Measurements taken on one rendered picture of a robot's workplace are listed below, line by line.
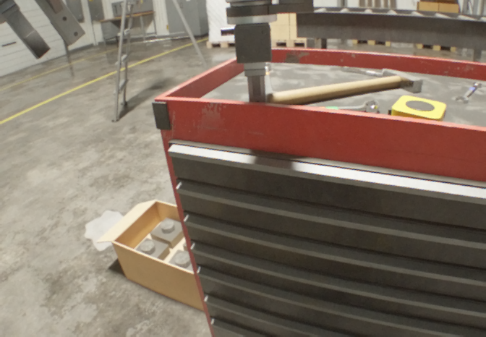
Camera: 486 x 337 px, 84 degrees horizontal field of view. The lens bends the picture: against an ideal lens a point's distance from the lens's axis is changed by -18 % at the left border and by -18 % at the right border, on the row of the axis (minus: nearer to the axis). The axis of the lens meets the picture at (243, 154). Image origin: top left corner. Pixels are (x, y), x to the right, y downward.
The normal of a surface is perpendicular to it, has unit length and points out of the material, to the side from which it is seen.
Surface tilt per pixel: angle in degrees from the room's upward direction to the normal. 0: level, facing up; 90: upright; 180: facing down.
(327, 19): 90
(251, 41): 90
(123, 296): 0
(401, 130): 90
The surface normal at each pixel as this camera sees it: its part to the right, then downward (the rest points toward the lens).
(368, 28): -0.36, 0.47
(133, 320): -0.07, -0.88
